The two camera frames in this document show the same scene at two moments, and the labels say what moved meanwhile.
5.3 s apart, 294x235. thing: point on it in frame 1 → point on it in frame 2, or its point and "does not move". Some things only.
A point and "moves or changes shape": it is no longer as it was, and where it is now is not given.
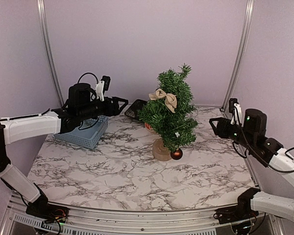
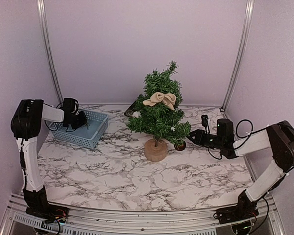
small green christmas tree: (176, 130) moves or changes shape
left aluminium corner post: (42, 17) does not move
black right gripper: (223, 124) → (199, 139)
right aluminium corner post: (242, 39) does not move
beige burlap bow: (170, 100) moves or changes shape
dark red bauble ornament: (177, 155) → (181, 147)
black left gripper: (115, 110) → (83, 121)
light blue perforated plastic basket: (88, 138) does not move
